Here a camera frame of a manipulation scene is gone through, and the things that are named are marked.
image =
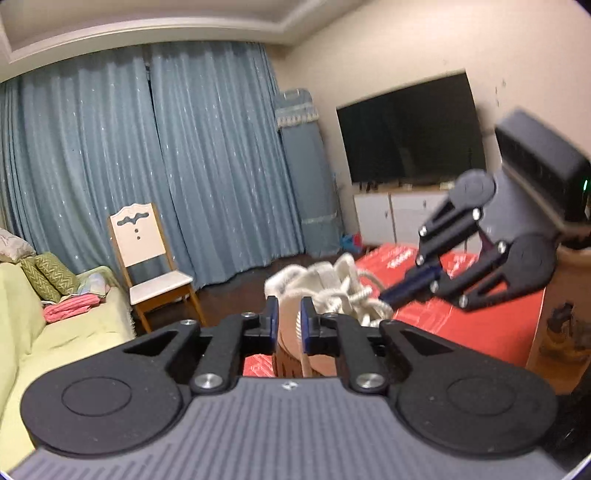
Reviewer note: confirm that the light green sofa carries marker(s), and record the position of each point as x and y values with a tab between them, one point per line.
27	341

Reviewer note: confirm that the white cabinet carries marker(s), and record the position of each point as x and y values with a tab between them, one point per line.
383	217

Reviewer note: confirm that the white wooden chair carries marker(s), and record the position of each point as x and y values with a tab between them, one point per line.
157	281

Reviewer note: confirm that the grey pillow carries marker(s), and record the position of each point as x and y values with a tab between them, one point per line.
14	244

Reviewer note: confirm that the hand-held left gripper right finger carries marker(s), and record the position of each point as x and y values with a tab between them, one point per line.
305	323

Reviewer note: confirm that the blue curtain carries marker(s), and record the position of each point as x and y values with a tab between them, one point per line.
138	161

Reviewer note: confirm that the white platform shoe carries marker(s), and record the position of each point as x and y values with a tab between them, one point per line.
288	318

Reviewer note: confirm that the black television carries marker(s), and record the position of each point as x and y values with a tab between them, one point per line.
411	134

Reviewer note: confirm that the blue covered standing appliance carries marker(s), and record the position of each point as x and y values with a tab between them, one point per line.
309	184

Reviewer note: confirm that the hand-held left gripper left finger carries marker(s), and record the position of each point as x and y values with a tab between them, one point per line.
272	318

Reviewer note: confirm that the green patterned pillow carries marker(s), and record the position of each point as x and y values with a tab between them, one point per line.
39	279
55	270

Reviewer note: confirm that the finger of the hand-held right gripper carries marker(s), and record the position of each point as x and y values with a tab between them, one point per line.
480	281
415	281

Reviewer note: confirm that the red printed board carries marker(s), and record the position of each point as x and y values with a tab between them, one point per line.
485	332

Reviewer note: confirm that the pink folded cloth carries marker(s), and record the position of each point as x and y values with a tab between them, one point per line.
69	308

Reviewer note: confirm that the pastel folded blanket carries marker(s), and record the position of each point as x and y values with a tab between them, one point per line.
94	285

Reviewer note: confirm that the red and blue toy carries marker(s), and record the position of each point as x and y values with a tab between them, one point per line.
352	243

